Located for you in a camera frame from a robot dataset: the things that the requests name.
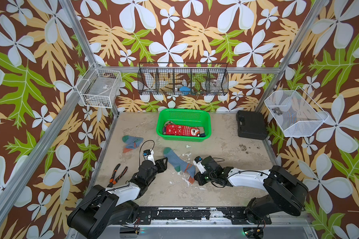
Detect blue green orange sock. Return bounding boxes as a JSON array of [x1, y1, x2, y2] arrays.
[[122, 135, 144, 153], [163, 147, 195, 184]]

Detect red christmas sock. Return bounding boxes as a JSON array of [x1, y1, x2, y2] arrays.
[[163, 124, 201, 137]]

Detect cream purple striped sock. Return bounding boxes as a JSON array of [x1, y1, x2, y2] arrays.
[[197, 127, 206, 137]]

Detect brown argyle sock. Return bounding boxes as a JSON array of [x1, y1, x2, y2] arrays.
[[164, 120, 174, 126]]

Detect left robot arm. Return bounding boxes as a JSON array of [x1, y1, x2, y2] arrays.
[[67, 157, 168, 239]]

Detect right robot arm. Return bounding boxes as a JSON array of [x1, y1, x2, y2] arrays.
[[193, 156, 308, 224]]

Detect orange black pliers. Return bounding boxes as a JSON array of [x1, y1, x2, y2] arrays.
[[107, 163, 128, 188]]

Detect green plastic basket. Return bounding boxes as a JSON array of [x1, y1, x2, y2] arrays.
[[156, 109, 212, 142]]

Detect black plastic tool case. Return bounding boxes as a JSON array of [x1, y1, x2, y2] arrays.
[[236, 110, 268, 140]]

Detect white mesh basket right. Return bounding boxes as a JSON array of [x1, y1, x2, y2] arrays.
[[264, 87, 329, 137]]

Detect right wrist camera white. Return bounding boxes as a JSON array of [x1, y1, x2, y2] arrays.
[[193, 158, 206, 174]]

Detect black left camera cable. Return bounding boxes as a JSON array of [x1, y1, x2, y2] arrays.
[[138, 139, 156, 159]]

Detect black wire shelf basket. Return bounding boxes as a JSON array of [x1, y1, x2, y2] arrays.
[[137, 62, 229, 96]]

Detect white wire basket left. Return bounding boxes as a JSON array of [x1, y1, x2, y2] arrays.
[[76, 64, 123, 109]]

